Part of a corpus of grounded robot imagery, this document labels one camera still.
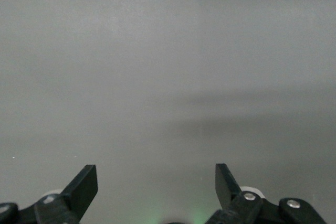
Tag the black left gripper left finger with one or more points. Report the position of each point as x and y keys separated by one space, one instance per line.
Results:
x=81 y=190

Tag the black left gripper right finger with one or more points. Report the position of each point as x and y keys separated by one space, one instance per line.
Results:
x=228 y=190

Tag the dark grey table mat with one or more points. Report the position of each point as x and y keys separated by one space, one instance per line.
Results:
x=157 y=51

